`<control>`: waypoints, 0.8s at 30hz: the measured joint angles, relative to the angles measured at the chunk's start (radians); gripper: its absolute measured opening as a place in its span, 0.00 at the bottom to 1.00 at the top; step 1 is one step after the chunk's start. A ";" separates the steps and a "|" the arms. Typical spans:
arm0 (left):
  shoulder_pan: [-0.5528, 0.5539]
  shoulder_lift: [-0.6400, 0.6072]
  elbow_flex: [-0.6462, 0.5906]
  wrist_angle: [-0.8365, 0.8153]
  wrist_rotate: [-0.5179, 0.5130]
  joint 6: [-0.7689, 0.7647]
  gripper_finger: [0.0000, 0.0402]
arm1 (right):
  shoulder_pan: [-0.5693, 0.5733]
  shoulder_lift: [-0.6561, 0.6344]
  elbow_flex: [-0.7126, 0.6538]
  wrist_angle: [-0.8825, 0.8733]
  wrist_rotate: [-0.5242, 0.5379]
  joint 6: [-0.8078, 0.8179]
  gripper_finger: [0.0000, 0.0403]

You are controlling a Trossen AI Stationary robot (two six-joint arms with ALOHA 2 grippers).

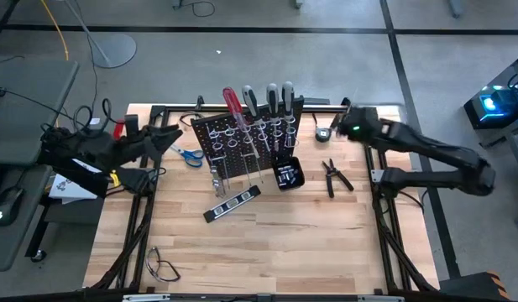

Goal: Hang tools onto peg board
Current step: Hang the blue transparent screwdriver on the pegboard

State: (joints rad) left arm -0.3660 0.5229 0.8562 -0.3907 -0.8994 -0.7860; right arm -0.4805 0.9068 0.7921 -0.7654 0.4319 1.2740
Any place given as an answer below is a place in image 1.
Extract grey handled screwdriver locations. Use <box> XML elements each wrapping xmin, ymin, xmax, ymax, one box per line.
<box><xmin>241</xmin><ymin>84</ymin><xmax>271</xmax><ymax>153</ymax></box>

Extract yellow-black striped box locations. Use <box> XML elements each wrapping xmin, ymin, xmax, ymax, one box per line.
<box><xmin>437</xmin><ymin>270</ymin><xmax>510</xmax><ymax>301</ymax></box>

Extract black plastic bin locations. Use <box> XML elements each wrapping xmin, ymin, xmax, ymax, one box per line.
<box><xmin>271</xmin><ymin>155</ymin><xmax>306</xmax><ymax>193</ymax></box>

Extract computer case with coloured lights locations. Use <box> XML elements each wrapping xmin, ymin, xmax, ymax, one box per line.
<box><xmin>463</xmin><ymin>56</ymin><xmax>518</xmax><ymax>131</ymax></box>

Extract grey handled nut driver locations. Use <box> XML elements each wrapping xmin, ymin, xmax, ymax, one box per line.
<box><xmin>265</xmin><ymin>82</ymin><xmax>281</xmax><ymax>152</ymax></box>
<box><xmin>280</xmin><ymin>81</ymin><xmax>296</xmax><ymax>148</ymax></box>

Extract grey desk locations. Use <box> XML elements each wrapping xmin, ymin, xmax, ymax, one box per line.
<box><xmin>0</xmin><ymin>56</ymin><xmax>81</xmax><ymax>272</ymax></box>

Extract translucent red handled screwdriver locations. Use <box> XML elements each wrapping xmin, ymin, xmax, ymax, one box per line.
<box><xmin>222</xmin><ymin>86</ymin><xmax>262</xmax><ymax>160</ymax></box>

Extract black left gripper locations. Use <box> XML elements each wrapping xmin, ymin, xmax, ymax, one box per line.
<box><xmin>123</xmin><ymin>113</ymin><xmax>184</xmax><ymax>169</ymax></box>

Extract blue handled scissors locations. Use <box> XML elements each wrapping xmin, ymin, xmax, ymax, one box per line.
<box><xmin>170</xmin><ymin>143</ymin><xmax>205</xmax><ymax>169</ymax></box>

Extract black handled pliers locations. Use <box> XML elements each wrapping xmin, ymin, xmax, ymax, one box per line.
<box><xmin>321</xmin><ymin>158</ymin><xmax>355</xmax><ymax>199</ymax></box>

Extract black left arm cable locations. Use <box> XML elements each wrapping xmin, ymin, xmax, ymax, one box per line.
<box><xmin>71</xmin><ymin>97</ymin><xmax>117</xmax><ymax>135</ymax></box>

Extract black torpedo level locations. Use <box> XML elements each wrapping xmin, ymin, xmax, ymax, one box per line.
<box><xmin>202</xmin><ymin>185</ymin><xmax>263</xmax><ymax>224</ymax></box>

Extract black tape measure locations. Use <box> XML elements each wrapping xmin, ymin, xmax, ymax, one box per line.
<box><xmin>311</xmin><ymin>112</ymin><xmax>332</xmax><ymax>143</ymax></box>

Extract yellow cable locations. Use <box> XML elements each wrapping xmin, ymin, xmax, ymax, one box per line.
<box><xmin>39</xmin><ymin>0</ymin><xmax>71</xmax><ymax>127</ymax></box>

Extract silver double prong peg hook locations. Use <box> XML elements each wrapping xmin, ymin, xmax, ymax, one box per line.
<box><xmin>239</xmin><ymin>151</ymin><xmax>264</xmax><ymax>185</ymax></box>
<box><xmin>210</xmin><ymin>154</ymin><xmax>233</xmax><ymax>190</ymax></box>

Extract black metal pegboard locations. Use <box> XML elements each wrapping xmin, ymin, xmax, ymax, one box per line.
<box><xmin>190</xmin><ymin>95</ymin><xmax>306</xmax><ymax>180</ymax></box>

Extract black computer mouse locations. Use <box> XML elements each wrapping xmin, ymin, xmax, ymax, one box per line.
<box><xmin>0</xmin><ymin>185</ymin><xmax>25</xmax><ymax>228</ymax></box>

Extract white printed paper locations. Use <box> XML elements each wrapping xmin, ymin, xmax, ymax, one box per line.
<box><xmin>47</xmin><ymin>158</ymin><xmax>107</xmax><ymax>206</ymax></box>

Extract black aluminium table frame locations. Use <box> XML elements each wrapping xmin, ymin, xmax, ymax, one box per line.
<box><xmin>82</xmin><ymin>95</ymin><xmax>441</xmax><ymax>294</ymax></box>

